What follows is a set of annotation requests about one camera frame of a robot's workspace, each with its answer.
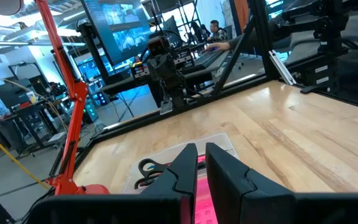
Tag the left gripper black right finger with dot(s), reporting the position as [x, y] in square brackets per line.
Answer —
[228, 186]

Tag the black backlit keyboard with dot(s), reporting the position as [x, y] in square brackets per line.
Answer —
[208, 57]

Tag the silver aluminium bar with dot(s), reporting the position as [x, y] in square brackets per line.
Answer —
[281, 67]

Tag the red desk lamp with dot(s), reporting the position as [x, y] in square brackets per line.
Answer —
[73, 93]

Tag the grey desk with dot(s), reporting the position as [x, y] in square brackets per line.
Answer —
[197, 74]

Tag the clear plastic supply box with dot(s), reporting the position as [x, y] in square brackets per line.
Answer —
[216, 141]

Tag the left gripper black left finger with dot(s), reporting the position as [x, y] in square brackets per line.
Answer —
[182, 177]

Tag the black aluminium table frame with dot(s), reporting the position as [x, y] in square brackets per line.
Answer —
[263, 46]

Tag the black workbench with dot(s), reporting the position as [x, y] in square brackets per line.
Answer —
[33, 112]

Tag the person's hand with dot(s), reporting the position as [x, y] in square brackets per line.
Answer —
[217, 46]

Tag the silver metal bracket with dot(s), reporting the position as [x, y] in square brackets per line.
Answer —
[166, 107]

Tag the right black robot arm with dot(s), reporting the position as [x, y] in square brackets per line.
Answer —
[176, 90]

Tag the large display screen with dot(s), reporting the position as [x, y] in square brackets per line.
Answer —
[120, 31]

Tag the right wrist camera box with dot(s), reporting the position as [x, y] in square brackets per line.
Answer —
[157, 46]

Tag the pink perforated basket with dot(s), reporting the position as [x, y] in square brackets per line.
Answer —
[205, 202]

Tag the black box with labels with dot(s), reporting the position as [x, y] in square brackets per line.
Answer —
[322, 74]

